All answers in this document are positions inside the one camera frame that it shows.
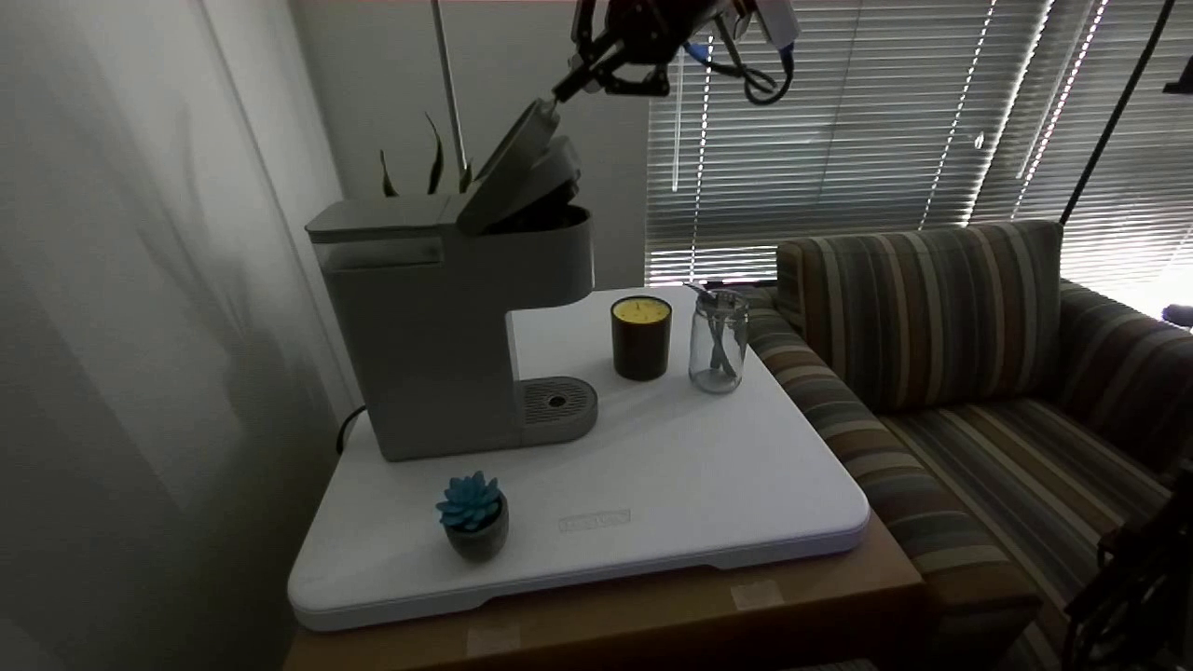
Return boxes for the small potted blue succulent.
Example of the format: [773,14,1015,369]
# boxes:
[432,468,510,565]

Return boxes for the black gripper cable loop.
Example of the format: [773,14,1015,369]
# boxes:
[703,19,797,108]

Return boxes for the dark glass yellow candle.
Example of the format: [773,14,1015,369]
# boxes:
[606,291,675,383]

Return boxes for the grey window blinds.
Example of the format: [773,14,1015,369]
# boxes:
[645,0,1193,321]

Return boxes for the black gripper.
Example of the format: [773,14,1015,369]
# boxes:
[547,0,749,108]

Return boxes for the striped fabric sofa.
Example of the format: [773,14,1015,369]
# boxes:
[731,277,1193,671]

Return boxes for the grey coffeemaker chamber lid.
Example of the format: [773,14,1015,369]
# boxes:
[454,97,584,239]

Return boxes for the black stand frame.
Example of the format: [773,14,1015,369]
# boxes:
[1063,461,1193,671]

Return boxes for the dark houseplant leaves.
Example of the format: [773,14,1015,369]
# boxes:
[377,0,477,200]

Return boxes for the clear glass jar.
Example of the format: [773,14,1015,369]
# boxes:
[686,286,752,398]

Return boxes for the thin black pole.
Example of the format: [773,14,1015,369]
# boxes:
[1058,0,1182,231]

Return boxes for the grey coffeemaker body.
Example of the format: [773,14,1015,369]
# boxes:
[307,194,600,467]

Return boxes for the striped sofa back cushion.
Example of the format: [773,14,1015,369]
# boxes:
[774,221,1065,417]

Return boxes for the black power cable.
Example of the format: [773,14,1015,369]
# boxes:
[333,403,373,457]

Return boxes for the silver fork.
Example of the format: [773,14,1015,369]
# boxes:
[700,280,743,379]

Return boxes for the white table board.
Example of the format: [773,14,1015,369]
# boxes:
[281,516,936,671]

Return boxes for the silver spoon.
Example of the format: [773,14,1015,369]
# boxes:
[684,277,723,371]

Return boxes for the white rectangular board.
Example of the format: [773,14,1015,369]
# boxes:
[287,286,872,635]

